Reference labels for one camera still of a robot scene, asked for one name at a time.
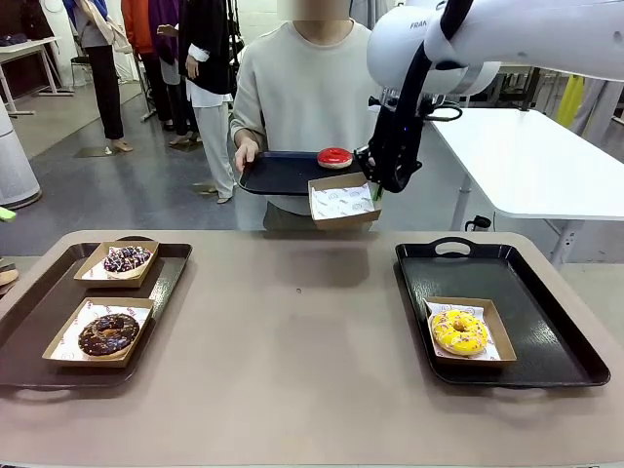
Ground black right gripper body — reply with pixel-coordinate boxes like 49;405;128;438
353;109;425;195

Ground red glazed donut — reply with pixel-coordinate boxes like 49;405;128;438
317;146;354;171

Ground white printed paper liner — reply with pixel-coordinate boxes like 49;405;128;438
81;243;156;283
422;297;503;365
311;182;376;218
51;304;153;362

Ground brown kraft paper box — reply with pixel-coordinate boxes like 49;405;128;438
421;294;518;366
308;171;384;231
41;296;156;370
72;240;161;290

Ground dark navy serving tray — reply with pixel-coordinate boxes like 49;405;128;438
237;150;371;198

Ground purple sprinkled donut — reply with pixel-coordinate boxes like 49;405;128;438
102;245;153;280

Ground chocolate sprinkled donut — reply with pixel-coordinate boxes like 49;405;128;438
77;313;141;357

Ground yellow sprinkled donut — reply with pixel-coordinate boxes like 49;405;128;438
430;308;490;357

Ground person's right forearm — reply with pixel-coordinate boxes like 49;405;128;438
229;104;267;147

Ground brown plastic tray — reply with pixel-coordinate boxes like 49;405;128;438
0;236;194;404

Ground black plastic tray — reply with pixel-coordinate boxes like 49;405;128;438
393;237;611;391

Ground person's right hand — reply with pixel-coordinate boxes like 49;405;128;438
233;140;259;173

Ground person in beige sweater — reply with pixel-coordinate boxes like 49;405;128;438
228;0;391;231

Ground large white table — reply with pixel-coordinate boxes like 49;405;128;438
427;106;624;267

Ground bystander in black trousers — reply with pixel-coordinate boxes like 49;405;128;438
67;0;136;153

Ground white desk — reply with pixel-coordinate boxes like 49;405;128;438
0;36;62;118

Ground black pole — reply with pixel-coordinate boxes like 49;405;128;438
519;67;542;113

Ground mannequin black top white trousers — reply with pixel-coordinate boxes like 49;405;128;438
177;0;240;205

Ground yellow green garment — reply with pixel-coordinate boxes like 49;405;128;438
555;72;586;131

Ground bystander in orange top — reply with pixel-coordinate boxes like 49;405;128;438
120;0;170;131

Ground bystander in grey skirt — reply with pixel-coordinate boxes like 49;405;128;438
569;75;623;137

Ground bystander in purple top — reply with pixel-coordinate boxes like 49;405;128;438
148;0;201;147

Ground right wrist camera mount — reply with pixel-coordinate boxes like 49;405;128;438
369;86;443;118

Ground thin black cable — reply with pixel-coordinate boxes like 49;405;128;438
423;104;464;122

